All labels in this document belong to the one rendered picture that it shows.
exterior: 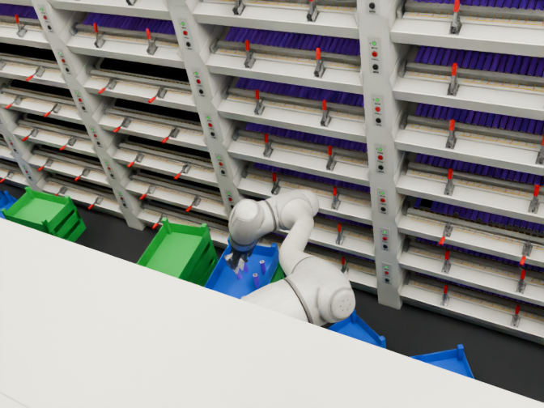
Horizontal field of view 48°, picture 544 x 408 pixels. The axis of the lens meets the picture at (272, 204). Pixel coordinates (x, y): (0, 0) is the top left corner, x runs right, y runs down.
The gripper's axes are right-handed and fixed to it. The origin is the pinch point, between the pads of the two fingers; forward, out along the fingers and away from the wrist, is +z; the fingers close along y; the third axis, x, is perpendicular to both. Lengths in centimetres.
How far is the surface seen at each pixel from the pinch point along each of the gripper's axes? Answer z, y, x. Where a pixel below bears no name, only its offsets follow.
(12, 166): 119, -29, 165
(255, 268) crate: 11.9, 8.4, -1.3
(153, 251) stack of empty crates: 26.7, -14.8, 33.0
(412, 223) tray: -10, 58, -28
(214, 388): -158, -59, -54
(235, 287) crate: 11.1, -2.8, -3.1
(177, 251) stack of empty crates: 24.9, -7.5, 26.6
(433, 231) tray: -13, 60, -35
